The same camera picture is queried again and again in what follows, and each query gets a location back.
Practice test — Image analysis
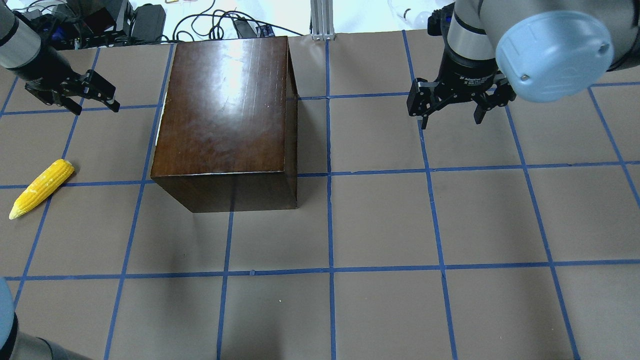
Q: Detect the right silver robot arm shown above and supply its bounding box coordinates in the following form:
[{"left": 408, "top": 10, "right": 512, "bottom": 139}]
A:
[{"left": 406, "top": 0, "right": 639, "bottom": 129}]

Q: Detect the black power adapter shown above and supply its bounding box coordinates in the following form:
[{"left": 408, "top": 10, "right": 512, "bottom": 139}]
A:
[{"left": 232, "top": 17, "right": 259, "bottom": 39}]

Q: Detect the black electronics box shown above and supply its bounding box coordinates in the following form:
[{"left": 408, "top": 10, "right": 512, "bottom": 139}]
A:
[{"left": 130, "top": 4, "right": 166, "bottom": 43}]

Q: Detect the dark brown wooden cabinet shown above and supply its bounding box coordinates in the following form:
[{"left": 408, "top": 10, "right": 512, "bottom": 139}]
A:
[{"left": 150, "top": 36, "right": 298, "bottom": 214}]

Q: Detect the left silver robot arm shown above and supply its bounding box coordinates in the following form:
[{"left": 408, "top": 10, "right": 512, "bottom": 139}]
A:
[{"left": 0, "top": 3, "right": 121, "bottom": 360}]

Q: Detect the white light bulb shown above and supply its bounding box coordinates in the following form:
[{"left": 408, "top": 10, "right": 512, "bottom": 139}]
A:
[{"left": 387, "top": 0, "right": 433, "bottom": 29}]

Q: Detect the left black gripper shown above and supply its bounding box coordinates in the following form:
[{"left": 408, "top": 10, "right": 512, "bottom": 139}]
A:
[{"left": 14, "top": 50, "right": 121, "bottom": 116}]

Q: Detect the yellow corn cob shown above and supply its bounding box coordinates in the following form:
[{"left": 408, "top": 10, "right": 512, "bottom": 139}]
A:
[{"left": 8, "top": 158, "right": 74, "bottom": 220}]

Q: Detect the aluminium frame post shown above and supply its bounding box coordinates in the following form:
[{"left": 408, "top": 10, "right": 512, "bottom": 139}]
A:
[{"left": 310, "top": 0, "right": 336, "bottom": 41}]

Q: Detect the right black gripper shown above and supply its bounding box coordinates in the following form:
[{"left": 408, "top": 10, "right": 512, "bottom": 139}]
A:
[{"left": 406, "top": 50, "right": 517, "bottom": 130}]

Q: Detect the black cable bundle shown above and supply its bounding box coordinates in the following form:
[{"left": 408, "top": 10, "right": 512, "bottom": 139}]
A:
[{"left": 172, "top": 9, "right": 306, "bottom": 43}]

